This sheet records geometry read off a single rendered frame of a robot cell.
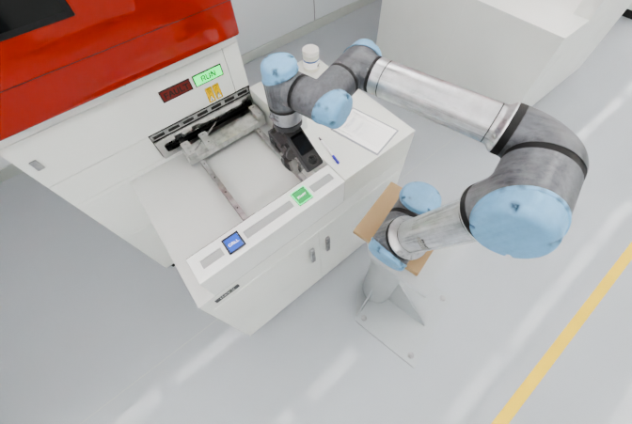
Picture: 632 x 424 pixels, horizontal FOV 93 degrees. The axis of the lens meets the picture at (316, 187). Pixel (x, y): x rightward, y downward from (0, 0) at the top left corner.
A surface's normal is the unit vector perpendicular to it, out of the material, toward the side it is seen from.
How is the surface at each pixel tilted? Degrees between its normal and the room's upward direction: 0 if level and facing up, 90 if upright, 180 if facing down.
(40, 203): 0
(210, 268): 0
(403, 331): 0
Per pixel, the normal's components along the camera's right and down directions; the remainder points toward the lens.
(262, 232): -0.04, -0.54
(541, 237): -0.55, 0.67
